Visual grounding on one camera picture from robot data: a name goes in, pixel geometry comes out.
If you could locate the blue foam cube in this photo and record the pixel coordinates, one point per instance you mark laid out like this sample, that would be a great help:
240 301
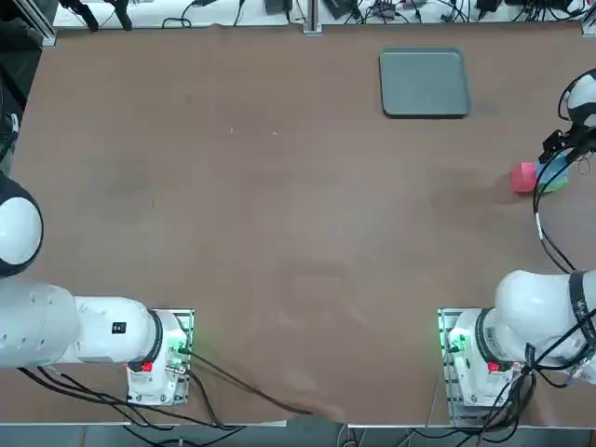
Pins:
554 171

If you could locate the gray square tray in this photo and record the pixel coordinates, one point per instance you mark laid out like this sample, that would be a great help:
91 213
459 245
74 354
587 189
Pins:
423 81

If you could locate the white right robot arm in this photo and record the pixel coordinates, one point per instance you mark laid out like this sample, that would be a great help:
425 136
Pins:
526 302

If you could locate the upright post with bracket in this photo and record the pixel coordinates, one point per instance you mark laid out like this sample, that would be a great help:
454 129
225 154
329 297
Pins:
313 18

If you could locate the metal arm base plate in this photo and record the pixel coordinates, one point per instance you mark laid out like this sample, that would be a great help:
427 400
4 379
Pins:
184 321
447 410

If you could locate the red foam cube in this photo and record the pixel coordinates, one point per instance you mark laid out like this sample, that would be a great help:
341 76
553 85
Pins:
523 178

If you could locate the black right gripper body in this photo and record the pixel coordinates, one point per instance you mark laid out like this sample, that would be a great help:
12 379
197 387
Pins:
582 137

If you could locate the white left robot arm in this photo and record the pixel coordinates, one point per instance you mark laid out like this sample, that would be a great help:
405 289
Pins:
93 326

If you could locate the ribbed black power adapter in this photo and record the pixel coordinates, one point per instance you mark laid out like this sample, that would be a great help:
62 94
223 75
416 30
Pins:
342 9

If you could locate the black stand leg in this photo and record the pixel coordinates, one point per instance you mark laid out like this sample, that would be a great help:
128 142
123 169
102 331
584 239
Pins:
123 18
88 16

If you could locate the orange and black hub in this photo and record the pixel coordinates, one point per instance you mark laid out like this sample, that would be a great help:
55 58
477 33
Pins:
386 9

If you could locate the green foam cube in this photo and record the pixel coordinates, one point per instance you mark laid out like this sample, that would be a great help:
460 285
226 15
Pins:
559 187

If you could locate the aluminium profile rail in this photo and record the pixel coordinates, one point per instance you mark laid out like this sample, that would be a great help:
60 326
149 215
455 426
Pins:
44 32
589 25

